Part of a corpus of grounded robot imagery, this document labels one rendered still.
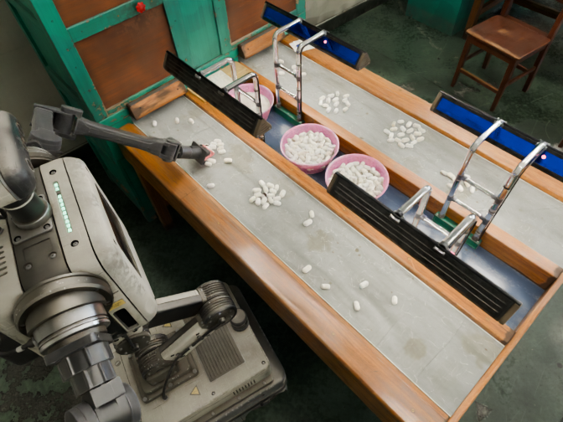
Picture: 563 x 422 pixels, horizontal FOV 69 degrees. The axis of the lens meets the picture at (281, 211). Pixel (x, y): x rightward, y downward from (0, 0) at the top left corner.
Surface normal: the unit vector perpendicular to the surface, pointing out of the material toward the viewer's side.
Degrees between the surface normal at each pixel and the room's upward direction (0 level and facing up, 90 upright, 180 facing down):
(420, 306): 0
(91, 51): 90
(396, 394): 0
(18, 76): 90
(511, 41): 1
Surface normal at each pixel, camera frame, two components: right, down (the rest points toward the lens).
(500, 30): -0.04, -0.59
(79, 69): 0.68, 0.58
